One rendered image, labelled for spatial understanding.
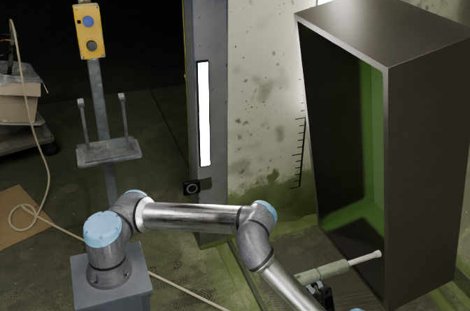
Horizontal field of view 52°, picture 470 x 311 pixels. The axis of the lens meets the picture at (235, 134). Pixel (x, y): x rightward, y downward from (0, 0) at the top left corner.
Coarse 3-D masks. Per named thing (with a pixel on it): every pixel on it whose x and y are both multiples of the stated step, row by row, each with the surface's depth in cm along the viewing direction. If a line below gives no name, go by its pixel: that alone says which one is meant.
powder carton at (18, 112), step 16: (0, 64) 384; (16, 64) 391; (0, 80) 351; (16, 80) 357; (32, 80) 364; (0, 96) 358; (16, 96) 364; (32, 96) 371; (0, 112) 363; (16, 112) 369; (32, 112) 376
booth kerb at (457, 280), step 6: (456, 264) 275; (456, 270) 275; (462, 270) 271; (456, 276) 275; (462, 276) 271; (468, 276) 267; (456, 282) 276; (462, 282) 271; (468, 282) 267; (462, 288) 272; (468, 288) 268; (468, 294) 269
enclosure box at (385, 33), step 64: (384, 0) 185; (320, 64) 208; (384, 64) 145; (448, 64) 152; (320, 128) 225; (384, 128) 158; (448, 128) 166; (320, 192) 246; (384, 192) 174; (448, 192) 184; (384, 256) 235; (448, 256) 207
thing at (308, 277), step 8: (368, 256) 225; (376, 256) 226; (328, 264) 220; (336, 264) 220; (344, 264) 220; (352, 264) 222; (304, 272) 216; (312, 272) 216; (320, 272) 216; (328, 272) 217; (336, 272) 218; (344, 272) 221; (304, 280) 213; (312, 280) 215
